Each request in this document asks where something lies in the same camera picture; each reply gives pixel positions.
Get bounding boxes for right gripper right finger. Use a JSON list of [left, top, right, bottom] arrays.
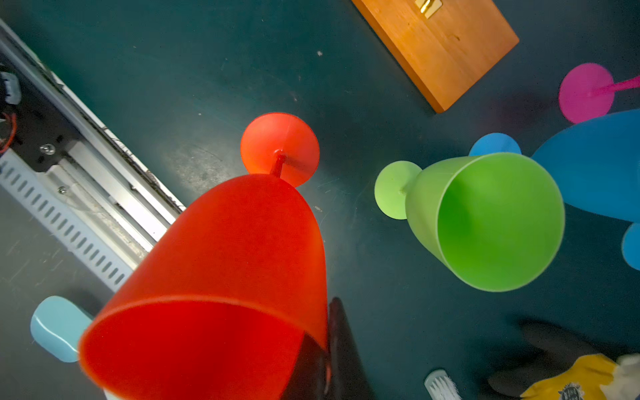
[[328, 298, 375, 399]]

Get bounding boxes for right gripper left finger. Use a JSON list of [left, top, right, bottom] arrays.
[[281, 334, 328, 400]]

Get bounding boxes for red wine glass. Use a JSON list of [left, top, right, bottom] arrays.
[[79, 113, 328, 399]]

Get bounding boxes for green wine glass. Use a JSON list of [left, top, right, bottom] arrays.
[[374, 153, 565, 293]]

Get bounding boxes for blue wine glass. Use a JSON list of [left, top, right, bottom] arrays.
[[621, 223, 640, 271], [467, 109, 639, 223]]

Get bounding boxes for pink wine glass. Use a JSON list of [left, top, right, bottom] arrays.
[[558, 63, 639, 124]]

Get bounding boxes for white cleaning brush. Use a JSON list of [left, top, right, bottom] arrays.
[[424, 369, 462, 400]]

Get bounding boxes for yellow black work glove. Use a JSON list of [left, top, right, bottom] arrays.
[[478, 321, 639, 399]]

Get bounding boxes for aluminium rail base frame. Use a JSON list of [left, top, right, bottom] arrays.
[[1, 24, 185, 274]]

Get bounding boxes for wooden base wire glass rack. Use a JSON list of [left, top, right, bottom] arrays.
[[354, 0, 519, 113]]

